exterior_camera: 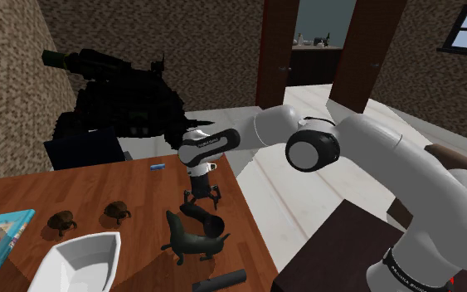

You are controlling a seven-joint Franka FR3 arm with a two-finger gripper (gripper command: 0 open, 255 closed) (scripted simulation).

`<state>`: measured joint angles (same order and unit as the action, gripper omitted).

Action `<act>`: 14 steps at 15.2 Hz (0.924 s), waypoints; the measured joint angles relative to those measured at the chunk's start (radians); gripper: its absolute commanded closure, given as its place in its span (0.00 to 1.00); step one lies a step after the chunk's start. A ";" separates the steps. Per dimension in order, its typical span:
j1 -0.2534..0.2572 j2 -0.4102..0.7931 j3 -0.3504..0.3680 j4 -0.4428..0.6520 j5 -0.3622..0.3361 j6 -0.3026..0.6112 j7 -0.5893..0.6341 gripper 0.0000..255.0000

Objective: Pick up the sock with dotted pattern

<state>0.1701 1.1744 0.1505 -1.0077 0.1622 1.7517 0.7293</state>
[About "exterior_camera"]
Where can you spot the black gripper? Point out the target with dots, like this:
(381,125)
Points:
(201,187)

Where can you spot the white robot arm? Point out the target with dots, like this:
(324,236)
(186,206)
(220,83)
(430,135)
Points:
(382,153)

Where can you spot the black tube-shaped cup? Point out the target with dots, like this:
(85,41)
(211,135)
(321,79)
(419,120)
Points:
(207,222)

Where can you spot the black seal figure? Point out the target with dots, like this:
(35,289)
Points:
(192,244)

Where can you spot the small blue eraser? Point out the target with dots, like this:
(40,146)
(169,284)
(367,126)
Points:
(158,166)

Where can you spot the brown wooden table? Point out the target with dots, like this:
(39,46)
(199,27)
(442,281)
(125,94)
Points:
(144,190)

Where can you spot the brown turtle figure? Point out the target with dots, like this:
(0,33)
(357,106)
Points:
(116,210)
(61,220)

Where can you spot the dark grey cylinder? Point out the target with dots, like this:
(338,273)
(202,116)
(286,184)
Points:
(221,280)

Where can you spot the large black machine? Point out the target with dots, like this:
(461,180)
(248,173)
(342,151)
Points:
(128,101)

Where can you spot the white boat-shaped bowl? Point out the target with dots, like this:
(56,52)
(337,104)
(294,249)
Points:
(81,263)

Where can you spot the dark brown robot stand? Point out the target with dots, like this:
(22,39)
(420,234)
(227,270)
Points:
(338,250)

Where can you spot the brown open door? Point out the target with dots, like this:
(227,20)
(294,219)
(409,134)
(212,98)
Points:
(362,52)
(275,52)

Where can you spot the dark cabinet with items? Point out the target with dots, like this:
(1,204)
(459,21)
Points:
(314,64)

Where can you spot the brown sofa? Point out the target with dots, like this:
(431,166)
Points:
(459,159)

